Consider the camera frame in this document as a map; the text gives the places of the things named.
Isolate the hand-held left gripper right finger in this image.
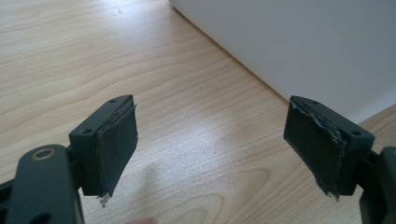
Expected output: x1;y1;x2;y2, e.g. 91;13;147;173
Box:
282;95;375;202

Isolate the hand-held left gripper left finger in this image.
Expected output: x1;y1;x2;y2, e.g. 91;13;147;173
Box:
68;94;139;208

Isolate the white panel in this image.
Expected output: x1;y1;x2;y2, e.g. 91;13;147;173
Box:
168;0;396;125

